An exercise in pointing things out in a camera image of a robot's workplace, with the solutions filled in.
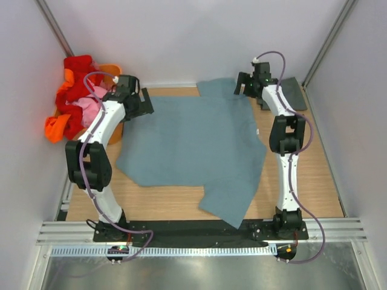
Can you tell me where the blue-grey t shirt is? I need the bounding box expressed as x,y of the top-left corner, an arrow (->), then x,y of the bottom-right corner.
116,78 -> 267,228

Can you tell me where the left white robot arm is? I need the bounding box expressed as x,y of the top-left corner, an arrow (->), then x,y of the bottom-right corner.
65,74 -> 154,242

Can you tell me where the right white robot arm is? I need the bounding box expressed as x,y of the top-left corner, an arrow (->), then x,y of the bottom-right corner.
234,60 -> 308,240

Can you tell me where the folded dark grey t shirt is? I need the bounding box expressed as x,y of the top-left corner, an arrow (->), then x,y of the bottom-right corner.
254,77 -> 308,111

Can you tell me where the orange plastic laundry basket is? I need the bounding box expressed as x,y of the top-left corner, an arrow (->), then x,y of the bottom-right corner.
53,62 -> 122,140

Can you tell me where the red t shirt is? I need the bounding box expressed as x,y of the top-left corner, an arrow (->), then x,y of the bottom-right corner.
55,55 -> 99,140

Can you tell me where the pink t shirt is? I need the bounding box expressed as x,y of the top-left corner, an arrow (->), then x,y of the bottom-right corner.
71,74 -> 112,128

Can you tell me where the orange t shirt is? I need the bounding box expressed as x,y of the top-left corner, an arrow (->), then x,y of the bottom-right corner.
44,68 -> 74,143

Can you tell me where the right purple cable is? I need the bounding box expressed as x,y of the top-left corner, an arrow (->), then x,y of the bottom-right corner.
255,51 -> 326,265

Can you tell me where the purple cable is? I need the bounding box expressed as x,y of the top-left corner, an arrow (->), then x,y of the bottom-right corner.
255,51 -> 326,265
77,71 -> 154,262

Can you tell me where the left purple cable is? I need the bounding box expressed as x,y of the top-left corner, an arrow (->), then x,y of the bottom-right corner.
77,71 -> 154,262

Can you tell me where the right aluminium corner post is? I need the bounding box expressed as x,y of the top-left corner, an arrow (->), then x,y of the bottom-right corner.
302,0 -> 358,90

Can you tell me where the aluminium corner post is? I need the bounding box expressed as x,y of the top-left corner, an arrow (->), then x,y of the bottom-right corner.
302,0 -> 358,90
35,0 -> 74,57

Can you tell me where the left aluminium corner post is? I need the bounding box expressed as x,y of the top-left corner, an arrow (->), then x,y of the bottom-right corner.
35,0 -> 74,57

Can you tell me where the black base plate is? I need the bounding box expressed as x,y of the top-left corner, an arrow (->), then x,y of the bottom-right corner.
87,219 -> 309,248

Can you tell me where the slotted white cable duct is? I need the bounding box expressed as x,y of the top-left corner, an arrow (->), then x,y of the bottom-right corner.
51,244 -> 277,258

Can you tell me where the aluminium frame rail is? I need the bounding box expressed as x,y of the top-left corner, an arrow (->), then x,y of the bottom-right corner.
37,217 -> 368,244

